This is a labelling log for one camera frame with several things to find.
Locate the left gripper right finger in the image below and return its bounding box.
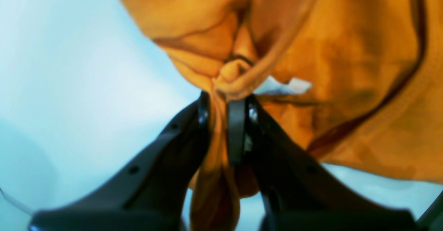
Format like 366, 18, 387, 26
227, 96, 417, 231

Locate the orange t-shirt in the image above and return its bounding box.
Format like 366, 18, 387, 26
121, 0, 442, 231

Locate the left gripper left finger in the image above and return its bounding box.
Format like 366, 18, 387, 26
29, 92, 209, 231

